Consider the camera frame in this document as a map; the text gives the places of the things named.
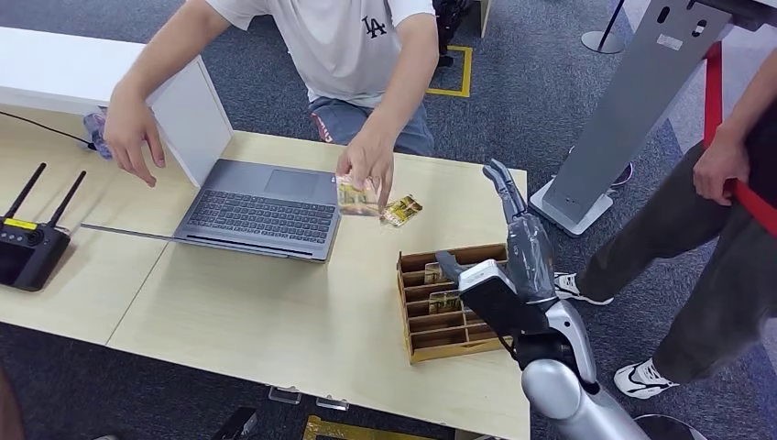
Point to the black controller with antennas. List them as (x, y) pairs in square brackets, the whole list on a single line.
[(30, 249)]

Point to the grey kiosk stand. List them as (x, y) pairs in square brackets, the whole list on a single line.
[(637, 91)]

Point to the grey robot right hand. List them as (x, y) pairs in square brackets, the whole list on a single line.
[(531, 261)]

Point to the person's right forearm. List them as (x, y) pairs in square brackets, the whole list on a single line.
[(749, 91), (161, 51)]

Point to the person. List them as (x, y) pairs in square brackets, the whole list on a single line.
[(340, 48), (686, 243)]

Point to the person's left forearm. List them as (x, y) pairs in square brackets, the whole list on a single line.
[(403, 85)]

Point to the wooden slotted card holder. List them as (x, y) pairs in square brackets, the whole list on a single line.
[(437, 340)]

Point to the black equipment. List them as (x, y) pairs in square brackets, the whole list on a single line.
[(450, 24)]

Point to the clear plastic bottle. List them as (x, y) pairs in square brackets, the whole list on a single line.
[(97, 130)]

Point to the clear plastic bracket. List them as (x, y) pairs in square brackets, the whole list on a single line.
[(332, 404), (285, 396)]

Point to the stanchion pole with round base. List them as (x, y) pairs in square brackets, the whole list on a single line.
[(603, 42)]

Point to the person's right hand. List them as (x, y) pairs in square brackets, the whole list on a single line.
[(719, 167), (130, 130)]

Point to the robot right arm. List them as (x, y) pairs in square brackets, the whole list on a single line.
[(564, 395)]

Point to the black object under table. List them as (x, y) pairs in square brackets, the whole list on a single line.
[(237, 425)]

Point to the grey laptop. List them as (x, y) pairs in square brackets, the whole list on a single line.
[(261, 212)]

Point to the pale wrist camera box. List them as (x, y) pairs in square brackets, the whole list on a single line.
[(495, 297)]

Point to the white cabinet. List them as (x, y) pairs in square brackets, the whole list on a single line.
[(194, 121)]

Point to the person's left hand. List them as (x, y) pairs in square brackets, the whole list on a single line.
[(370, 158)]

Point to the round grey floor base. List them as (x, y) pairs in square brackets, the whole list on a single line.
[(668, 428)]

